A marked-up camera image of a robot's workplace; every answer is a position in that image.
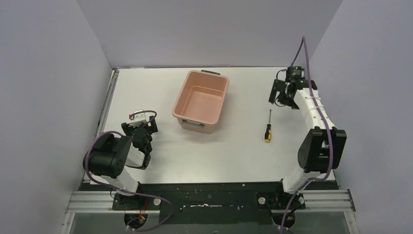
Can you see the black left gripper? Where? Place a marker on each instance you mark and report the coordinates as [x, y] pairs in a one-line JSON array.
[[141, 129]]

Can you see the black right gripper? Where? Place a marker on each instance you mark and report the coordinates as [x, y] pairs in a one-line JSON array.
[[278, 86]]

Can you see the black yellow screwdriver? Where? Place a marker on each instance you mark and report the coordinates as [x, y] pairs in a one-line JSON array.
[[267, 134]]

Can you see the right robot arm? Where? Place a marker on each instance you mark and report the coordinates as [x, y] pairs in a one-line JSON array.
[[321, 150]]

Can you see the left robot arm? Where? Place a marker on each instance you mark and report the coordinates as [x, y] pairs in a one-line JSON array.
[[112, 152]]

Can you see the pink plastic bin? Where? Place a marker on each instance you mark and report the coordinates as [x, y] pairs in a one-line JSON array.
[[200, 101]]

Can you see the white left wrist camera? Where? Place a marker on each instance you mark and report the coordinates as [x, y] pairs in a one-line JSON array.
[[137, 118]]

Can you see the aluminium table edge rail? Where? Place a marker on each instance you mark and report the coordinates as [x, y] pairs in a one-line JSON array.
[[108, 98]]

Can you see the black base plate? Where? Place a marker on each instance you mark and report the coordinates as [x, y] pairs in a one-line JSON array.
[[210, 203]]

